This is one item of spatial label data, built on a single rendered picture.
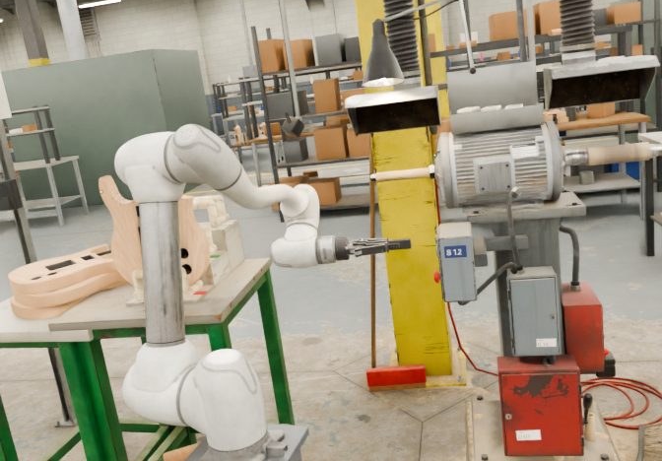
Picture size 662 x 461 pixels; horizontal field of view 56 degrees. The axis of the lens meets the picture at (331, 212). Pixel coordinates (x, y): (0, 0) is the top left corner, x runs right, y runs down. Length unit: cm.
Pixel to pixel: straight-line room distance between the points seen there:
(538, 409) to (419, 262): 118
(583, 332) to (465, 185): 62
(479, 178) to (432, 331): 142
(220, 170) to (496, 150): 89
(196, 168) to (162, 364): 51
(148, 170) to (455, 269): 89
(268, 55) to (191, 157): 561
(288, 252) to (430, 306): 137
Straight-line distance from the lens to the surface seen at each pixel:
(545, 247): 210
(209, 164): 156
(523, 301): 205
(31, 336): 240
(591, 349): 225
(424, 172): 211
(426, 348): 330
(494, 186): 199
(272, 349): 260
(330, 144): 702
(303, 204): 200
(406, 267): 314
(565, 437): 226
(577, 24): 214
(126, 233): 224
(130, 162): 167
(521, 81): 217
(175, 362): 168
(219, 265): 232
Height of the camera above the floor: 162
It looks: 13 degrees down
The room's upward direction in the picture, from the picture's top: 8 degrees counter-clockwise
